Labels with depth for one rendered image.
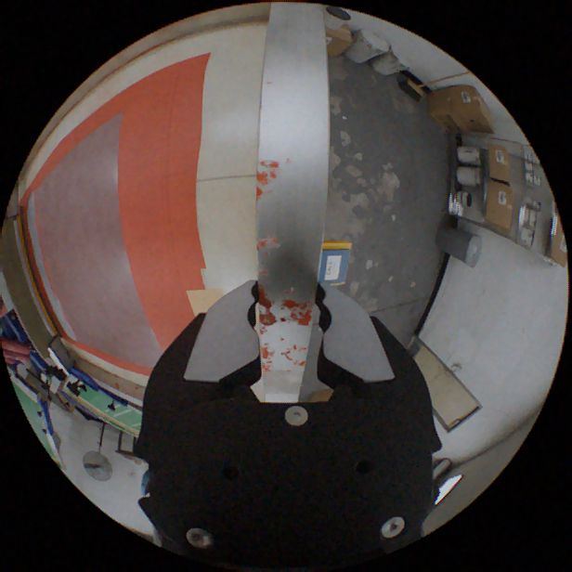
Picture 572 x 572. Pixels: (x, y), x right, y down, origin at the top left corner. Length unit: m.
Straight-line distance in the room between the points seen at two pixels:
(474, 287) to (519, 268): 0.87
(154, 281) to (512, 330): 3.36
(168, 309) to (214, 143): 0.16
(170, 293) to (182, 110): 0.17
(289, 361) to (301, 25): 0.26
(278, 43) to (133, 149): 0.14
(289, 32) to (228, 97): 0.07
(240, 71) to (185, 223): 0.14
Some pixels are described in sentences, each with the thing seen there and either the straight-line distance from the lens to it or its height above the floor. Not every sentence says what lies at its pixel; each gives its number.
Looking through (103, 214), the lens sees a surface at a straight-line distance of 0.23.
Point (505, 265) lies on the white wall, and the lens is 3.17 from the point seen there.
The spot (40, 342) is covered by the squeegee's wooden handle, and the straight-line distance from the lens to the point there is 0.61.
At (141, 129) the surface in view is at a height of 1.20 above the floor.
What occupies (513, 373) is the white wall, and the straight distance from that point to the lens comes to 3.50.
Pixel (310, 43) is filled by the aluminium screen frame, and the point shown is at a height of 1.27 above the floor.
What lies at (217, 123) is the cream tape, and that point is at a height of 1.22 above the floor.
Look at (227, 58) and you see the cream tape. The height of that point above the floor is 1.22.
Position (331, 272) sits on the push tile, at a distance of 0.50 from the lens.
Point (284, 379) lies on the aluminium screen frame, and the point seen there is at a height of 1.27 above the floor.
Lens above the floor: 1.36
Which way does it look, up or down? 58 degrees down
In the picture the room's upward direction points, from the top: 150 degrees clockwise
